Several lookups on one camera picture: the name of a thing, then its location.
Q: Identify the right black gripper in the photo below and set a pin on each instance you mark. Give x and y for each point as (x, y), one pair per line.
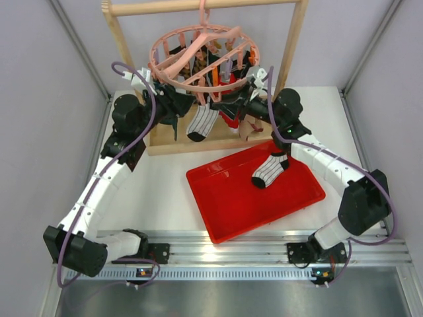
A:
(233, 105)

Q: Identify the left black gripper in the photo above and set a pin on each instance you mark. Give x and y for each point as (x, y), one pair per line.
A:
(145, 96)

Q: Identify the pink round clip hanger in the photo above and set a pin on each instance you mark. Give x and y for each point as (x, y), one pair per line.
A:
(172, 51)

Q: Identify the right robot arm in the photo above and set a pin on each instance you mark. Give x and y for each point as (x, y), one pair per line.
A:
(364, 195)

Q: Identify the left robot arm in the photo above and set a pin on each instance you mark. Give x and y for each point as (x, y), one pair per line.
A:
(74, 243)

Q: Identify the dark green sock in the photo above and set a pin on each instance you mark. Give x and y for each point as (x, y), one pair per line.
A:
(166, 106)

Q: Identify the red santa sock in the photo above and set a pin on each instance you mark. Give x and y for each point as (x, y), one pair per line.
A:
(233, 124)

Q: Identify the maroon striped beige sock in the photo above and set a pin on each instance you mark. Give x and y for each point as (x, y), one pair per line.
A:
(248, 126)

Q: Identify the black white striped sock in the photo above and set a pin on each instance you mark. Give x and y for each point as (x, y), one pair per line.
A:
(240, 73)

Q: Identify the black yellow argyle sock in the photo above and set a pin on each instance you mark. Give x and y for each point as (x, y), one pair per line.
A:
(202, 59)

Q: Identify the red plastic tray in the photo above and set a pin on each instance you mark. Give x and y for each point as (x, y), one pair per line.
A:
(231, 205)

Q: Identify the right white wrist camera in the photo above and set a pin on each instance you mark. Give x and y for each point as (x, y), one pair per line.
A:
(257, 77)

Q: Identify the wooden hanger rack frame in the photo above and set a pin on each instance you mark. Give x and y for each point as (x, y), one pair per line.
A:
(159, 140)

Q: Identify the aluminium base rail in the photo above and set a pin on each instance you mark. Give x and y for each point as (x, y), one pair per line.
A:
(262, 255)

